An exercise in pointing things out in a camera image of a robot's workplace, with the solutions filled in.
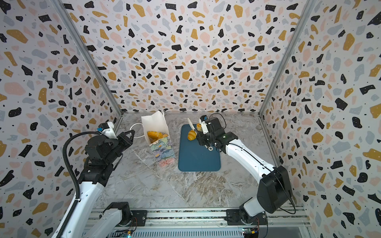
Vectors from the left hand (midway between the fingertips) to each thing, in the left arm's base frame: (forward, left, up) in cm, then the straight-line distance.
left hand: (136, 130), depth 70 cm
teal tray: (+3, -26, -32) cm, 42 cm away
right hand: (+5, -31, -12) cm, 33 cm away
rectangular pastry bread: (+4, -30, -3) cm, 31 cm away
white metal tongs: (+10, -26, -8) cm, 29 cm away
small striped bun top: (+17, -25, -28) cm, 41 cm away
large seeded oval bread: (+11, -2, -19) cm, 22 cm away
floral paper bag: (+14, -4, -16) cm, 22 cm away
